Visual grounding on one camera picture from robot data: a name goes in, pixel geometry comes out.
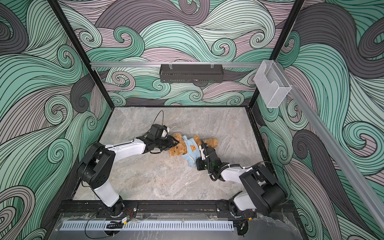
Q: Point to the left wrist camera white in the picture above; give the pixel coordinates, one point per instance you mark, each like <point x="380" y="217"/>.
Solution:
<point x="165" y="132"/>

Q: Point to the black wall tray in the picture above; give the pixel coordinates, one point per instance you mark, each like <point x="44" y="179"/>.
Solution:
<point x="191" y="74"/>

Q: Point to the white slotted cable duct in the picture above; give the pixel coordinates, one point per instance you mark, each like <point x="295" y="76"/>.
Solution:
<point x="150" y="226"/>

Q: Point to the brown teddy bear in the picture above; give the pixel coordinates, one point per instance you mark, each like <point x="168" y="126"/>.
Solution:
<point x="182" y="147"/>

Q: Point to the light blue fleece hoodie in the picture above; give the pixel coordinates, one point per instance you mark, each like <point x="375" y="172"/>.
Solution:
<point x="193" y="152"/>

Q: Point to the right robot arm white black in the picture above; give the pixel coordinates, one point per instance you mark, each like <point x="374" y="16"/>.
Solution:
<point x="263" y="192"/>

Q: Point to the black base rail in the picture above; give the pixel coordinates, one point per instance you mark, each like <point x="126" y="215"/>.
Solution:
<point x="136" y="208"/>

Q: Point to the clear plastic wall bin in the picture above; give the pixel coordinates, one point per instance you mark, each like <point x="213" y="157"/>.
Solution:
<point x="272" y="83"/>

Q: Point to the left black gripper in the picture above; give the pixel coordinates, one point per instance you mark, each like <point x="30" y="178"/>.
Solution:
<point x="170" y="141"/>

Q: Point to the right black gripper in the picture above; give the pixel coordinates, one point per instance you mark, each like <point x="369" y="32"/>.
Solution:
<point x="198" y="164"/>

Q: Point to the aluminium rail right wall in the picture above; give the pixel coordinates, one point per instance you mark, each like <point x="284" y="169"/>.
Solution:
<point x="306" y="98"/>

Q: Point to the aluminium rail wall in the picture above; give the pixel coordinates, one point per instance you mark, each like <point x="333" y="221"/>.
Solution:
<point x="138" y="64"/>
<point x="306" y="98"/>

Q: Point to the aluminium rail back wall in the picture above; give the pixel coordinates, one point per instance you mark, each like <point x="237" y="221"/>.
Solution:
<point x="138" y="64"/>

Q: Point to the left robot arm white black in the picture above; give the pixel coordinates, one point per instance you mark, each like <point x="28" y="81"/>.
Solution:
<point x="96" y="165"/>

